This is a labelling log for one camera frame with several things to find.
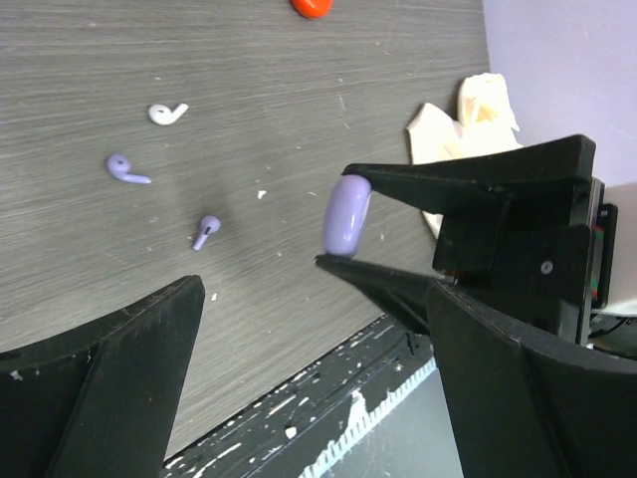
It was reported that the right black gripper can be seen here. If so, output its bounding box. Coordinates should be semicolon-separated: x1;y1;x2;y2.
316;134;618;344

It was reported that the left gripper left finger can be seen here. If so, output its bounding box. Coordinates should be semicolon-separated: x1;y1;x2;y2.
1;275;205;477

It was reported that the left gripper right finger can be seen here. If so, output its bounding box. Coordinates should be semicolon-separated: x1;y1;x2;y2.
426;285;636;477

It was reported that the cream cloth bag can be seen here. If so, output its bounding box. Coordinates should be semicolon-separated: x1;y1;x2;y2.
404;72;525;240

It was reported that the purple earbud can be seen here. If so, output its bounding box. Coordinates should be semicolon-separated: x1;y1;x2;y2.
191;215;221;251
106;153;151;185

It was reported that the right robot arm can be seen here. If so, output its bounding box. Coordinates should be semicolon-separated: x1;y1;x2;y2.
316;134;636;358

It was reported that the white earbud upper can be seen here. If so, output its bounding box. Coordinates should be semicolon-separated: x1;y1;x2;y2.
147;103;189;126

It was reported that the white slotted cable duct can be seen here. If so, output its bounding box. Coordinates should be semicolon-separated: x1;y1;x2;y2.
300;358;437;478

